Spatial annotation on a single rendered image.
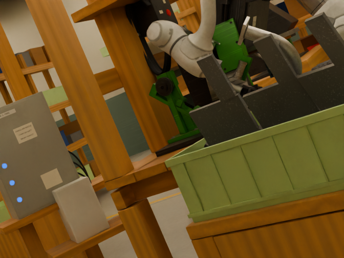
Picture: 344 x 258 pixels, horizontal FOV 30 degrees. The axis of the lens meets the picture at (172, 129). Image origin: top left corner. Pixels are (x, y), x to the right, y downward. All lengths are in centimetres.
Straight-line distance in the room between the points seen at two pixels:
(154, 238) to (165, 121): 56
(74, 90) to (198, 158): 95
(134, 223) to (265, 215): 102
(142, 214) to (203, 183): 88
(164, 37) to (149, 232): 72
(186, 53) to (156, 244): 72
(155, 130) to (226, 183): 122
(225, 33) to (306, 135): 145
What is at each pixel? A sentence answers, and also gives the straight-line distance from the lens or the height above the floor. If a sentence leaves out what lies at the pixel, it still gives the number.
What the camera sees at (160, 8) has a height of 143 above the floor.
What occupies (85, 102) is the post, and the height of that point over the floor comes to 118.
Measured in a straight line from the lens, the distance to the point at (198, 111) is 161.
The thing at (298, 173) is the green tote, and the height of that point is 85.
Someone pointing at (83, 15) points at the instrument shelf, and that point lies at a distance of 266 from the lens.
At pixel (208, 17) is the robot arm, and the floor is 129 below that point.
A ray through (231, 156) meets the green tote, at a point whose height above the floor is 92.
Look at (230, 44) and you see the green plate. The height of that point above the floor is 117.
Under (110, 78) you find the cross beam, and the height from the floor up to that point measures 124.
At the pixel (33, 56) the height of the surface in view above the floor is 215.
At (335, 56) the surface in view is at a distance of 137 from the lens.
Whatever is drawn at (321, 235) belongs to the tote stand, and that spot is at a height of 71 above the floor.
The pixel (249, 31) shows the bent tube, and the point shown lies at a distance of 146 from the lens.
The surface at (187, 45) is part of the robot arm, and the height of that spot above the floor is 123.
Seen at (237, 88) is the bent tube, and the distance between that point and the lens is 268.
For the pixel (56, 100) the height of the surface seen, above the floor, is 148.
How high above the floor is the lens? 114
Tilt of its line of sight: 4 degrees down
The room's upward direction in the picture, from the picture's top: 23 degrees counter-clockwise
